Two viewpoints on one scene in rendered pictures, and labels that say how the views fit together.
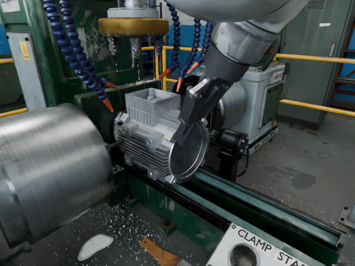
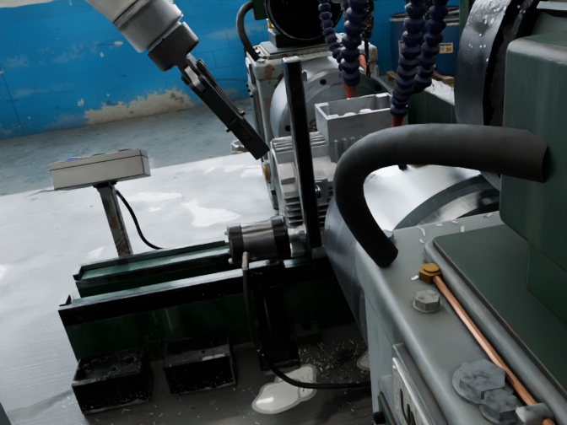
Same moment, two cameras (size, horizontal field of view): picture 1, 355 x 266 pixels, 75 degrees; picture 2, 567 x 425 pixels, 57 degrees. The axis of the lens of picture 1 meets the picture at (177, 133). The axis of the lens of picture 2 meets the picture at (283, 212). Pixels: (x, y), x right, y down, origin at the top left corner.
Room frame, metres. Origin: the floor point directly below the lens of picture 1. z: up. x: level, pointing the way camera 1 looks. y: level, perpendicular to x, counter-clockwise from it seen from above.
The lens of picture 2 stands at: (1.08, -0.59, 1.35)
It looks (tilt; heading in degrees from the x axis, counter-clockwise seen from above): 25 degrees down; 134
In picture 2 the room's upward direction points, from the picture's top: 8 degrees counter-clockwise
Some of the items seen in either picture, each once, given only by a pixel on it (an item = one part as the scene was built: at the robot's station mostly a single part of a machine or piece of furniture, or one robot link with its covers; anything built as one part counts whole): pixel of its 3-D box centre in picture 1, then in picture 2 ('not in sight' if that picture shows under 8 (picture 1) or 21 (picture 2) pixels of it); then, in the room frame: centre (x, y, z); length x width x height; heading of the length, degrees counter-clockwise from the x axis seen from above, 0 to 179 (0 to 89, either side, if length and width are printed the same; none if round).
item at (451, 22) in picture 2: not in sight; (450, 45); (-1.43, 4.89, 0.37); 1.20 x 0.80 x 0.74; 45
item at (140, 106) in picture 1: (152, 106); (360, 127); (0.63, 0.07, 1.11); 0.12 x 0.11 x 0.07; 48
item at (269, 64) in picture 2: not in sight; (310, 113); (0.20, 0.48, 0.99); 0.35 x 0.31 x 0.37; 138
